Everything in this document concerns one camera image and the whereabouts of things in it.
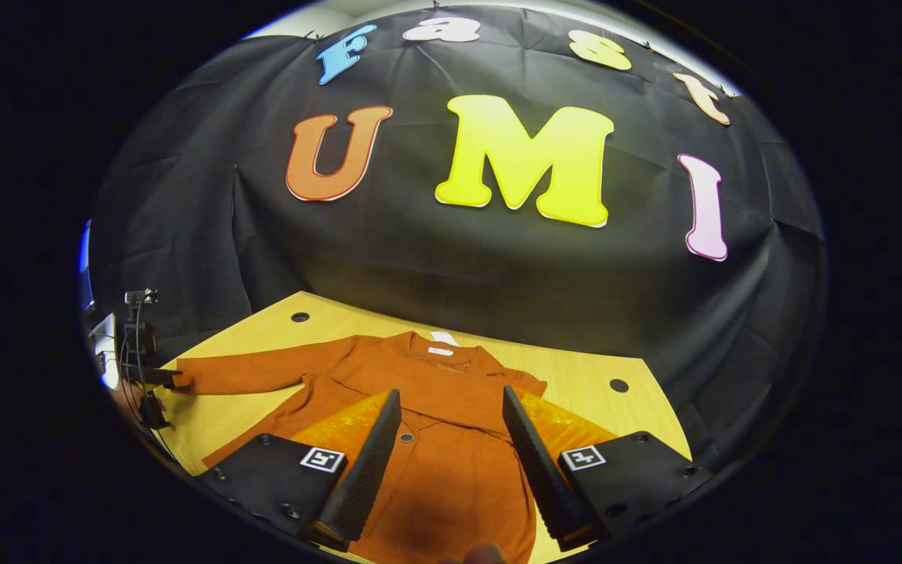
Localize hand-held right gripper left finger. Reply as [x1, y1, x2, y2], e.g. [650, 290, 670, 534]
[199, 388, 403, 553]

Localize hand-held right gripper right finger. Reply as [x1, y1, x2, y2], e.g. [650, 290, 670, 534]
[502, 384, 714, 553]

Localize orange button shirt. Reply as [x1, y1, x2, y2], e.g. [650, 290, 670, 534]
[171, 331, 550, 564]

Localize black backdrop cloth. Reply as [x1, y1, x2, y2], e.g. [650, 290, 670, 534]
[87, 4, 828, 471]

